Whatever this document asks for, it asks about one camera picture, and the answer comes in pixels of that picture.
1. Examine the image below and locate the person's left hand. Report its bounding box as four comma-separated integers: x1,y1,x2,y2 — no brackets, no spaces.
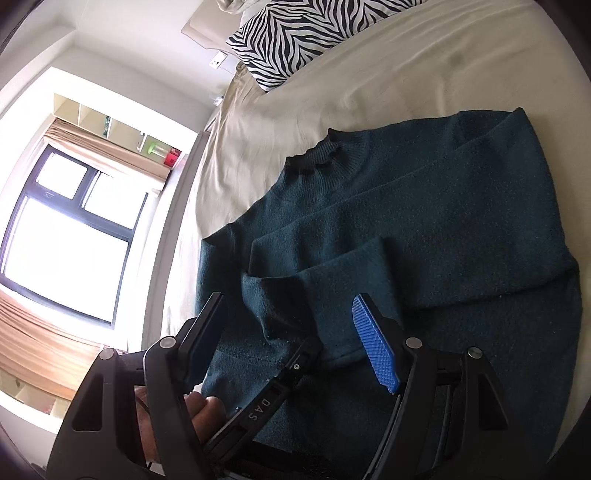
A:
134,387,228,468

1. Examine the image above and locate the tan curtain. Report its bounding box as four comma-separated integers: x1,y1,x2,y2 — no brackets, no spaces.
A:
0,287,108,403
41,117,172,198

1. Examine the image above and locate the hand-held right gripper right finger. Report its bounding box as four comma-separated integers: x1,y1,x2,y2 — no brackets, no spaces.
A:
352,294,551,480

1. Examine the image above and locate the cream bed sheet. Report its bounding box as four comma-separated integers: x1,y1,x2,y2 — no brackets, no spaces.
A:
159,0,588,446

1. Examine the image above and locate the black framed window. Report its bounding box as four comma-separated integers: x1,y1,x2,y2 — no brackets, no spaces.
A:
0,143,149,325

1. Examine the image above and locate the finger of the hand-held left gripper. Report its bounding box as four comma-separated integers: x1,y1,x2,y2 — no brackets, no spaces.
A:
271,340,325,394

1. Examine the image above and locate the zebra print pillow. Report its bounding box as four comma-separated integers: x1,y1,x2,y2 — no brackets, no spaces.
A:
225,0,428,93

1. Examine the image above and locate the white wall shelf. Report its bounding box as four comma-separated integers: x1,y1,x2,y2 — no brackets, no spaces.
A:
0,364,71,418
52,92,186,169

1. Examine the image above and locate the dark teal knit sweater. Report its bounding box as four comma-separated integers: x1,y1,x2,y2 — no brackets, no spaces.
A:
196,107,583,469

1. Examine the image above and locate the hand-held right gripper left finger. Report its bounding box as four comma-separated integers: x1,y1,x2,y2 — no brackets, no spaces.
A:
46,292,228,480

